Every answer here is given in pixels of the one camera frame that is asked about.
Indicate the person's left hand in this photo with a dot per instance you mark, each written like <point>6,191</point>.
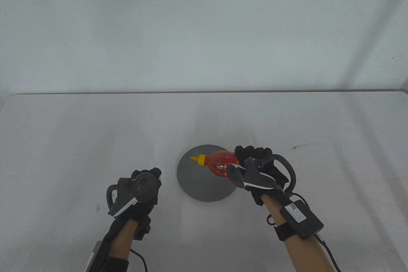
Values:
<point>142,209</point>

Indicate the person's right hand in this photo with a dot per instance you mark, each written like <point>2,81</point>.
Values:
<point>255,153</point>

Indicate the person's left fingers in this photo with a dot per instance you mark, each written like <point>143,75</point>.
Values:
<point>154,173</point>

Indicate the person's right fingers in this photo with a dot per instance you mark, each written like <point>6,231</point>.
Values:
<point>253,152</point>

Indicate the red sauce bottle yellow cap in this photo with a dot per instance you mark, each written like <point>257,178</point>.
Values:
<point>219,162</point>

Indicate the person's left forearm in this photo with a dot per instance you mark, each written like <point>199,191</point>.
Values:
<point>122,240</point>

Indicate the person's right forearm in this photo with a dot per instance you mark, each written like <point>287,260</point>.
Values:
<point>302,253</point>

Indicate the grey left hand controller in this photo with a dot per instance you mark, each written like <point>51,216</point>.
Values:
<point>145,188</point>

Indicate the grey hand controller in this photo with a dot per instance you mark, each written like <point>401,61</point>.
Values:
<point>145,188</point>
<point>255,177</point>

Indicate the grey right hand controller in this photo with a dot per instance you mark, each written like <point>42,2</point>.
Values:
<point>255,177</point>

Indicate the grey round plate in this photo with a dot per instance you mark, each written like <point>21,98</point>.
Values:
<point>197,184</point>

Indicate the black box with white label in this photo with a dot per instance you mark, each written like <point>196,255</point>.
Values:
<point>301,217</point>

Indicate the grey wrist box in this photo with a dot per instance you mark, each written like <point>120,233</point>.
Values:
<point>94,257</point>

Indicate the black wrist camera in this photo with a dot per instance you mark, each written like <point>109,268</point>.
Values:
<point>142,230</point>

